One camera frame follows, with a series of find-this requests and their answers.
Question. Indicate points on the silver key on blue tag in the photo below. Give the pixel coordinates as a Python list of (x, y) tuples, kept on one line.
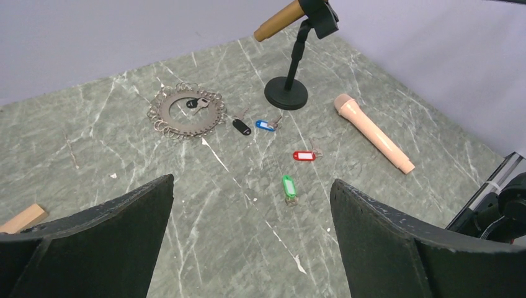
[(274, 123)]

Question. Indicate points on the natural wooden block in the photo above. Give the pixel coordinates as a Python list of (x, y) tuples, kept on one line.
[(29, 217)]

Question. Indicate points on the pink toy microphone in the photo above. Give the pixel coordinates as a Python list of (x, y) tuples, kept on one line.
[(348, 108)]

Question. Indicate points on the silver key on green tag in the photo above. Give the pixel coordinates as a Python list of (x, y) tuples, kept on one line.
[(291, 201)]

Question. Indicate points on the silver key on red tag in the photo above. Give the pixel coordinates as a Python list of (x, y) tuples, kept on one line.
[(317, 152)]

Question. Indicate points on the blue key tag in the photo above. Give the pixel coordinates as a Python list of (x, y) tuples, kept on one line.
[(262, 124)]

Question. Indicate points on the green key tag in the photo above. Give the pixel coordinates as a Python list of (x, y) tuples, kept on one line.
[(289, 186)]

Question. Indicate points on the black microphone stand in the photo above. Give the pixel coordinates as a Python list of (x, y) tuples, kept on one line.
[(286, 92)]

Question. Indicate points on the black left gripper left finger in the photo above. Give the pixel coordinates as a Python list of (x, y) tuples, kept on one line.
[(109, 250)]

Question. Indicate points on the red key tag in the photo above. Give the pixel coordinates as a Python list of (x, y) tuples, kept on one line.
[(304, 155)]

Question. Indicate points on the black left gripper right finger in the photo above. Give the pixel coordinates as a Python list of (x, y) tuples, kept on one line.
[(387, 253)]

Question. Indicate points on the metal disc with keyrings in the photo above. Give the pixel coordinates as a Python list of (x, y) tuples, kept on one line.
[(170, 117)]

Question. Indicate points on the black tag on key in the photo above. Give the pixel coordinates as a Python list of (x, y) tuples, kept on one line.
[(192, 103)]

